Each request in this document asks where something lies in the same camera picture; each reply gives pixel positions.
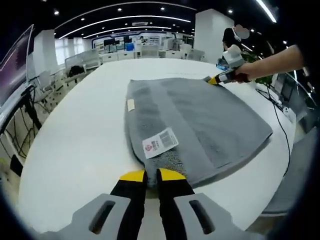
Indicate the white table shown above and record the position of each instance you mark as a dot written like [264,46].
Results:
[87,137]

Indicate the white paper tag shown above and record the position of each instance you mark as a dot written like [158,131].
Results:
[160,143]

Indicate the black tripod stand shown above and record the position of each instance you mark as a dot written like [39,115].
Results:
[30,107]

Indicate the person's right hand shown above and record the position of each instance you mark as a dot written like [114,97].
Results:
[245,73]

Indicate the blue packet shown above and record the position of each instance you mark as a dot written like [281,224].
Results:
[221,64]

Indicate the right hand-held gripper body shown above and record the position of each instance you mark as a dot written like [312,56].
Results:
[233,57]

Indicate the black bag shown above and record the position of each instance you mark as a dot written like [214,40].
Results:
[77,71]

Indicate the grey mesh office chair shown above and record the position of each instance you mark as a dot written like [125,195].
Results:
[295,175]

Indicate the large potted green plant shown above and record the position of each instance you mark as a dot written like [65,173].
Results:
[260,56]

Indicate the grey towel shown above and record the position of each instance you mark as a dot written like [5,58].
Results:
[212,117]

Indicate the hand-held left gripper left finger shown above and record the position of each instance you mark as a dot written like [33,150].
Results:
[130,200]

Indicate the white office chair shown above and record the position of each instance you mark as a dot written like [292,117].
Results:
[48,83]

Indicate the large monitor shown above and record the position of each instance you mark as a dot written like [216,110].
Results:
[15,67]

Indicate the blue box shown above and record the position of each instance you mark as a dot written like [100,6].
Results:
[130,47]

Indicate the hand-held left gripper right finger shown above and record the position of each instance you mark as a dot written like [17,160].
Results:
[175,200]

